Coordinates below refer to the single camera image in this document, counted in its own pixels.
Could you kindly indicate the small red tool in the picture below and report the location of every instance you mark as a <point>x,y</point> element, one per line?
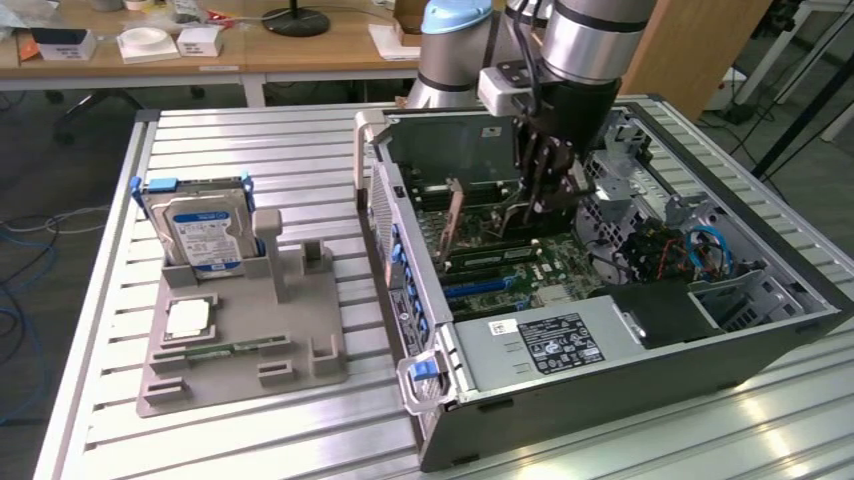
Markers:
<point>220,17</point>

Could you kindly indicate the silver CPU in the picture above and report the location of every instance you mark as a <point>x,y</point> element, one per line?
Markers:
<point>187,317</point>

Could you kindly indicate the black open PC case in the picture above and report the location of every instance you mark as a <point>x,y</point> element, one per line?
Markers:
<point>601,400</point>

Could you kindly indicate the black slanted metal post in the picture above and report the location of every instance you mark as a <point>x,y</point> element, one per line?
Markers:
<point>774,150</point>

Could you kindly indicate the white round tray box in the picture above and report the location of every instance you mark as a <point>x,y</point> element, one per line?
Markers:
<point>147,47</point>

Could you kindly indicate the black chair base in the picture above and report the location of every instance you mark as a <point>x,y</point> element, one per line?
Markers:
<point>87,102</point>

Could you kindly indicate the grey plastic parts rack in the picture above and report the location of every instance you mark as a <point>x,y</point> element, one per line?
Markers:
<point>247,310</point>

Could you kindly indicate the black graphics card metal bracket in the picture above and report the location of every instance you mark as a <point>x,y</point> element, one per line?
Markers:
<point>453,220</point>

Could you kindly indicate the blue disk caddy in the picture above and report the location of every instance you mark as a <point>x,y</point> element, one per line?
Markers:
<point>162,184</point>

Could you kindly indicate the grey power supply unit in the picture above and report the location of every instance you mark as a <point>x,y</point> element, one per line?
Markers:
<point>487,360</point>

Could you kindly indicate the silver hard disk blue label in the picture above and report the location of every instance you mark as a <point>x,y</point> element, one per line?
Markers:
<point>200,235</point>

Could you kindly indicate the black installed RAM stick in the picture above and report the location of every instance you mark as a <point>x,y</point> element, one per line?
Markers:
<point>487,260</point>

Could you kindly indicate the black round lamp base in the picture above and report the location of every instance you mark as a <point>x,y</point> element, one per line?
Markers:
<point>297,22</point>

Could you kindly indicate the white box black top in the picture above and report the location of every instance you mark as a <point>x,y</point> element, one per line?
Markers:
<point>63,47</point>

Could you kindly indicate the wooden desk white frame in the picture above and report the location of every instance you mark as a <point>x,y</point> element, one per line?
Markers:
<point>134,70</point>

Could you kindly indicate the small white labelled box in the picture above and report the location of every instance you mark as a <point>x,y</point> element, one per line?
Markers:
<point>199,42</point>

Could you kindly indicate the blue expansion slot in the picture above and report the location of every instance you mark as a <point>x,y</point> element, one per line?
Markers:
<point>474,289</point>

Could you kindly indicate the white paper booklet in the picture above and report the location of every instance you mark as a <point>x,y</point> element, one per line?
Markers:
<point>394,45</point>

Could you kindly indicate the wooden cabinet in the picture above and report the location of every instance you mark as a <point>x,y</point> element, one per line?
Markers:
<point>701,50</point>

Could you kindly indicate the grey disk bay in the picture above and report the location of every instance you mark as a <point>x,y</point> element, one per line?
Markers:
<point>754,290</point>

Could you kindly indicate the green RAM stick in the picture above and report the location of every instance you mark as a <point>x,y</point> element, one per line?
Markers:
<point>214,350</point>

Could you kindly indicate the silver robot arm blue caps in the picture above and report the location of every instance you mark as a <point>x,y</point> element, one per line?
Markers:
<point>594,45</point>

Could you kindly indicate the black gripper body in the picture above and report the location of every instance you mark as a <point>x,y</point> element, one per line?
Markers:
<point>577,110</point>

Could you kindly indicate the green motherboard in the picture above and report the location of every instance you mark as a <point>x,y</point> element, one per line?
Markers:
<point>554,260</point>

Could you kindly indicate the brown cardboard box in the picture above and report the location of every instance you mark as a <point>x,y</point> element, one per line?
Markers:
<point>409,17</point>

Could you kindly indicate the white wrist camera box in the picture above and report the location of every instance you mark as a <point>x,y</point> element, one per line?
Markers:
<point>497,90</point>

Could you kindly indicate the silver perforated drive cage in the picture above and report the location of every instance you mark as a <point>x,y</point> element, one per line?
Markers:
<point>614,195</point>

